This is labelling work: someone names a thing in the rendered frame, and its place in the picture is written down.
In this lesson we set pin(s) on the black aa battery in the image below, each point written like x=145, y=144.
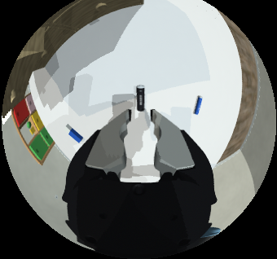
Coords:
x=140, y=97

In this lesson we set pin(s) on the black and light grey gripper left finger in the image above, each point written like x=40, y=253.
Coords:
x=103, y=151

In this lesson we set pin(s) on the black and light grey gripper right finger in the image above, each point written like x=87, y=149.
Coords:
x=178, y=153

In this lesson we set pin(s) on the blue battery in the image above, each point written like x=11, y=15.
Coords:
x=198, y=105

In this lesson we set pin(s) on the brown wooden chest of drawers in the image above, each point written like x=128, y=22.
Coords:
x=72, y=28

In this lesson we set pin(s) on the blue and white eraser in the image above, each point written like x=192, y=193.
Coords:
x=73, y=133

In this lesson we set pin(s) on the dark wooden drawer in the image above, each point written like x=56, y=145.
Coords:
x=84, y=11
x=54, y=37
x=51, y=18
x=22, y=71

